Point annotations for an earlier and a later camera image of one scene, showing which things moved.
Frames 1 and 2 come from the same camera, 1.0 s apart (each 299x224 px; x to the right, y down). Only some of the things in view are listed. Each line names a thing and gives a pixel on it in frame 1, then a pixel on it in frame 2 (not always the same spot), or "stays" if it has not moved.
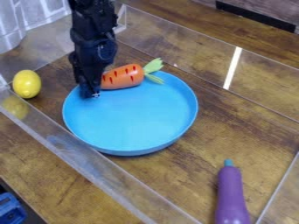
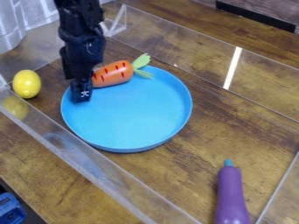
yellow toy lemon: (26, 83) stays
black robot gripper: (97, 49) → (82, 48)
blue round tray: (133, 121) stays
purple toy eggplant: (230, 212) stays
